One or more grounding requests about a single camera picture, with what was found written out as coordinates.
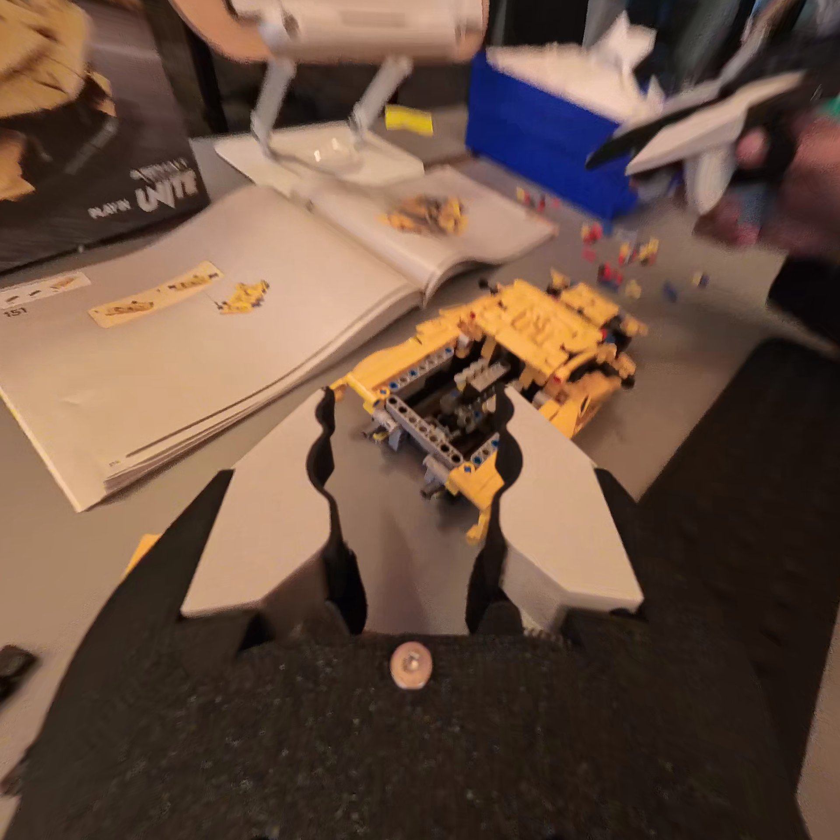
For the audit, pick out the black toy car set box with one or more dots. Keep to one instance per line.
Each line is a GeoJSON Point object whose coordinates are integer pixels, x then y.
{"type": "Point", "coordinates": [79, 184]}

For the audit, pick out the yellow sticky label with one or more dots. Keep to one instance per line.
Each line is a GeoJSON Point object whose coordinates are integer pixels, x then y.
{"type": "Point", "coordinates": [408, 120]}

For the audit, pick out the person's right forearm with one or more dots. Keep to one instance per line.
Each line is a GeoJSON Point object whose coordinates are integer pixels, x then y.
{"type": "Point", "coordinates": [807, 295]}

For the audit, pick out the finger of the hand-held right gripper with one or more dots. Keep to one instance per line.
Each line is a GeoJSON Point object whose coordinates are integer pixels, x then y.
{"type": "Point", "coordinates": [689, 95]}
{"type": "Point", "coordinates": [709, 131]}

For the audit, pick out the person's right hand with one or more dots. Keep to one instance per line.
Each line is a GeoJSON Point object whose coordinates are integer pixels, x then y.
{"type": "Point", "coordinates": [761, 223]}

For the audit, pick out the yellow brick model car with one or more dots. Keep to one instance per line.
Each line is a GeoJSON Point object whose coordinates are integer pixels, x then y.
{"type": "Point", "coordinates": [538, 321]}

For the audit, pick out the pile of small coloured bricks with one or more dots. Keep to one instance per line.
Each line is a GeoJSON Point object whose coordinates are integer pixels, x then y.
{"type": "Point", "coordinates": [617, 253]}

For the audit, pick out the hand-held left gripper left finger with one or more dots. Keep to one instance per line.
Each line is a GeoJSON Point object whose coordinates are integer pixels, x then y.
{"type": "Point", "coordinates": [256, 544]}

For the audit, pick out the pile of small yellow bricks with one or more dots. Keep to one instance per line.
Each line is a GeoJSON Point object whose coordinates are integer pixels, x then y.
{"type": "Point", "coordinates": [141, 551]}

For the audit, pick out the blue plastic bin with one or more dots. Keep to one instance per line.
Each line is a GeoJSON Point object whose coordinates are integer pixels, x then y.
{"type": "Point", "coordinates": [538, 144]}

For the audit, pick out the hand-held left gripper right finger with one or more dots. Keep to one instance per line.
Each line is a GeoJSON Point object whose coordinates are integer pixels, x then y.
{"type": "Point", "coordinates": [571, 538]}

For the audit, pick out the black dotted rubber mat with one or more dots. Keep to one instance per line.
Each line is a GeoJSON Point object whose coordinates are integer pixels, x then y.
{"type": "Point", "coordinates": [741, 459]}

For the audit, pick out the open instruction booklet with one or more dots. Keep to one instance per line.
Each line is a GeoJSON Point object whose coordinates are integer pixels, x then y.
{"type": "Point", "coordinates": [197, 367]}

